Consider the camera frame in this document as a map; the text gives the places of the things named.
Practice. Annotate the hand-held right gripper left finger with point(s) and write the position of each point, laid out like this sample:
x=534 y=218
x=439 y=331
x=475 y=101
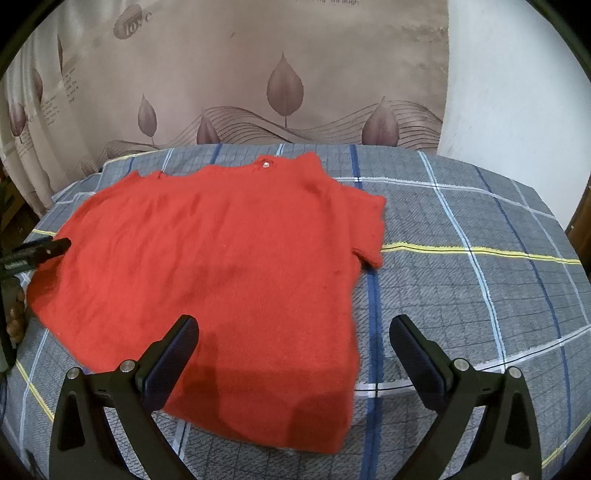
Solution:
x=171 y=357

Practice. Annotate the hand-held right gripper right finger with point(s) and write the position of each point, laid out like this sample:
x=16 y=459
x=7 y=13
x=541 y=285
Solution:
x=418 y=357

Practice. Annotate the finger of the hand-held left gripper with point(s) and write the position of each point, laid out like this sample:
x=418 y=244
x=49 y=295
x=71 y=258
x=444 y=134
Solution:
x=44 y=250

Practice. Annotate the red knitted sweater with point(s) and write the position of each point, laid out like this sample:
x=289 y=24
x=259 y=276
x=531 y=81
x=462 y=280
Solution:
x=207 y=258

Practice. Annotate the grey plaid blanket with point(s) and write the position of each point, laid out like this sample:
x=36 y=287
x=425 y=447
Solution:
x=461 y=286

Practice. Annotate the brown wooden furniture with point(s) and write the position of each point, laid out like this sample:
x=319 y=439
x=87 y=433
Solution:
x=581 y=230

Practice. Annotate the beige leaf print curtain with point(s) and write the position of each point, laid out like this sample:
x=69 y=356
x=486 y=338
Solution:
x=231 y=69

